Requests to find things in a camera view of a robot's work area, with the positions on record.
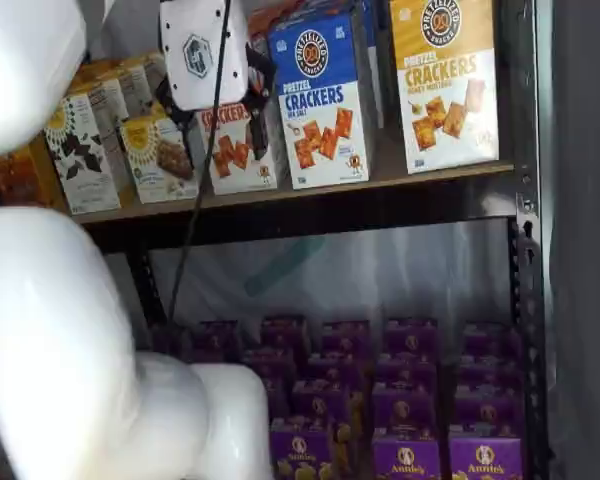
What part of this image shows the white orange crackers box right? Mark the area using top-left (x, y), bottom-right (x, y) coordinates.
top-left (388, 0), bottom-right (501, 176)

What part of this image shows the black cable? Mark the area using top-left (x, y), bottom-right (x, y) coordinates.
top-left (165, 0), bottom-right (234, 331)

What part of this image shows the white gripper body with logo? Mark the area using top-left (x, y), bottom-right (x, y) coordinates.
top-left (158, 0), bottom-right (250, 113)

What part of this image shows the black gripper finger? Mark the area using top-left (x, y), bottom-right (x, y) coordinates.
top-left (243, 93), bottom-right (273, 163)
top-left (245, 44), bottom-right (278, 100)

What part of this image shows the Simple Mills Sweet Thins box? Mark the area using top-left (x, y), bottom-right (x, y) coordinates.
top-left (82, 79), bottom-right (131, 166)
top-left (43, 92), bottom-right (122, 215)
top-left (143, 52), bottom-right (170, 87)
top-left (114, 62), bottom-right (155, 119)

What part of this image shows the blue white pretzel crackers box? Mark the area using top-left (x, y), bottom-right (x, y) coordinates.
top-left (266, 2), bottom-right (379, 191)
top-left (352, 0), bottom-right (387, 129)

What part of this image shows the black metal shelf frame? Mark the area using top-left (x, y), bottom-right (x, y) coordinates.
top-left (77, 0), bottom-right (556, 480)

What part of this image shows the orange cheddar pretzel crackers box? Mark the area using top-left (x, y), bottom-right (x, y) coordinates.
top-left (195, 99), bottom-right (281, 197)
top-left (247, 7), bottom-right (281, 51)

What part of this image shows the Simple Mills almond bars box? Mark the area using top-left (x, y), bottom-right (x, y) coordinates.
top-left (118, 112), bottom-right (200, 205)

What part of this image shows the translucent plastic backdrop sheet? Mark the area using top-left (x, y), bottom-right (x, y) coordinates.
top-left (84, 0), bottom-right (519, 351)

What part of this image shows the purple Annie's box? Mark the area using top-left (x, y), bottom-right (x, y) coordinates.
top-left (383, 318), bottom-right (440, 355)
top-left (269, 428), bottom-right (334, 480)
top-left (240, 348), bottom-right (297, 384)
top-left (457, 355), bottom-right (524, 399)
top-left (291, 380), bottom-right (354, 432)
top-left (371, 383), bottom-right (440, 440)
top-left (452, 394), bottom-right (525, 440)
top-left (321, 321), bottom-right (372, 355)
top-left (307, 352), bottom-right (367, 385)
top-left (261, 315), bottom-right (310, 351)
top-left (449, 436), bottom-right (525, 480)
top-left (193, 321), bottom-right (242, 362)
top-left (372, 436), bottom-right (442, 480)
top-left (377, 352), bottom-right (439, 387)
top-left (462, 322), bottom-right (522, 359)

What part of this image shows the orange snack box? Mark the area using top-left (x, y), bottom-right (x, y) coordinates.
top-left (0, 144), bottom-right (51, 207)

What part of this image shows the wooden shelf board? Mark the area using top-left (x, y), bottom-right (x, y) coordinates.
top-left (72, 127), bottom-right (516, 225)

